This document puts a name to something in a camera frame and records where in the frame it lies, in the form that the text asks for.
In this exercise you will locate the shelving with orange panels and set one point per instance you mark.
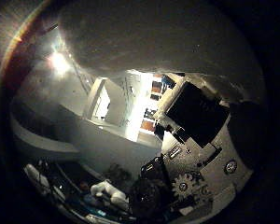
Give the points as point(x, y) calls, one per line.
point(152, 105)

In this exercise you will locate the dark leafy plant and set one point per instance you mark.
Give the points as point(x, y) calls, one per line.
point(118, 174)

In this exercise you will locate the bright ceiling lamp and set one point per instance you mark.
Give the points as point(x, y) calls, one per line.
point(59, 62)

